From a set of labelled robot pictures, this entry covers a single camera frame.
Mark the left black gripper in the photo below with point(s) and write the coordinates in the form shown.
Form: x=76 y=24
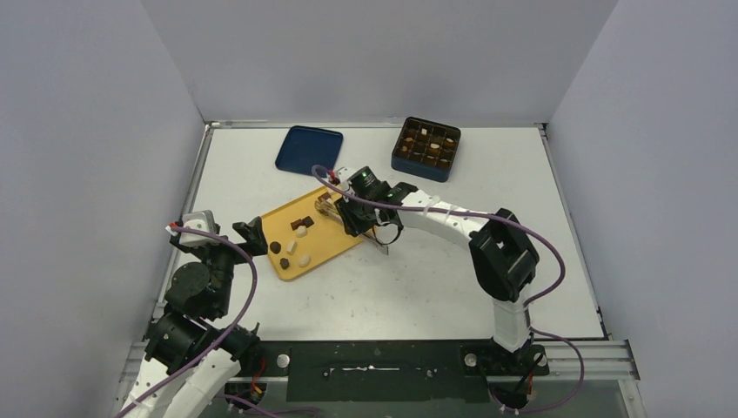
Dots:
x=251 y=232

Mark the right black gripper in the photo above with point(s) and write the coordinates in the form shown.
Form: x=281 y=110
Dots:
x=351 y=213

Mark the yellow plastic tray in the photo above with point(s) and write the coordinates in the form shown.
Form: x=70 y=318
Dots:
x=323 y=242

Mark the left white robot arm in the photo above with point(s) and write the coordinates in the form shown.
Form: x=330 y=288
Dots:
x=186 y=359

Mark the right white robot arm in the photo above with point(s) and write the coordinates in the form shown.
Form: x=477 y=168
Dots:
x=504 y=258

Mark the white bar chocolate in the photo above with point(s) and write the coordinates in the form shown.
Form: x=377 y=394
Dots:
x=292 y=247

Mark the brown bar chocolate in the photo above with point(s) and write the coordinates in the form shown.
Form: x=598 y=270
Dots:
x=296 y=224

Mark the white swirl chocolate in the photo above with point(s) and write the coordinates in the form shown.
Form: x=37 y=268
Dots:
x=305 y=261

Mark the dark blue chocolate box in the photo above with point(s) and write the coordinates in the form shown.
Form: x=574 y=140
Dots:
x=412 y=155

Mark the dark blue box lid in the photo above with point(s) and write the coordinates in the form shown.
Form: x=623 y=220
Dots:
x=304 y=147

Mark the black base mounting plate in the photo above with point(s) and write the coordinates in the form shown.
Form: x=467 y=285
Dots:
x=389 y=370

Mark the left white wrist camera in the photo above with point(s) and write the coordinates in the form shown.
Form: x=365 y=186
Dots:
x=202 y=221

